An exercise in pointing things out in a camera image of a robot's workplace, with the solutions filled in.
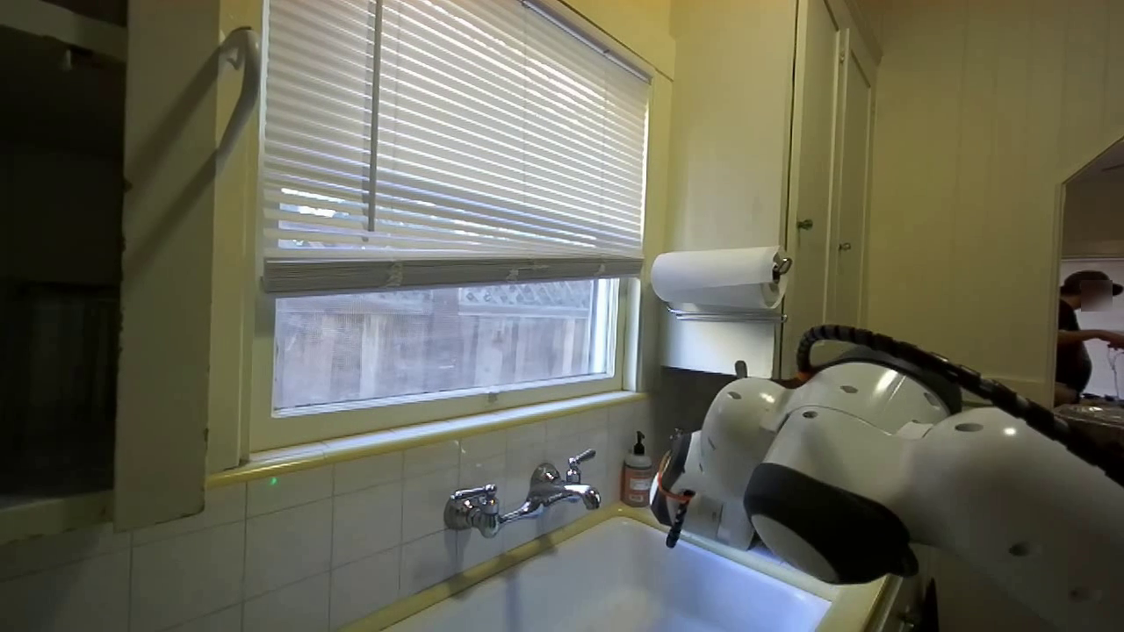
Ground white kitchen sink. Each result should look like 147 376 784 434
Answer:
384 508 835 632

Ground chrome wall faucet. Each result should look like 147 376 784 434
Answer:
439 446 609 536

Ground window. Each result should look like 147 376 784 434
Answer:
250 274 644 452

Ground black braided cable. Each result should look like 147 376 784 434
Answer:
794 324 1074 446

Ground white window blind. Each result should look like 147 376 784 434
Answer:
255 0 652 300

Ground soap pump bottle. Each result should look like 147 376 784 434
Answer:
619 430 658 508

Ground person in dark shirt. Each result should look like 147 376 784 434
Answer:
1049 266 1124 406

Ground tall cream cupboard door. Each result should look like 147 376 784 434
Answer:
779 0 885 369

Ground white paper towel roll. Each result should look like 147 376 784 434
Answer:
645 244 794 317

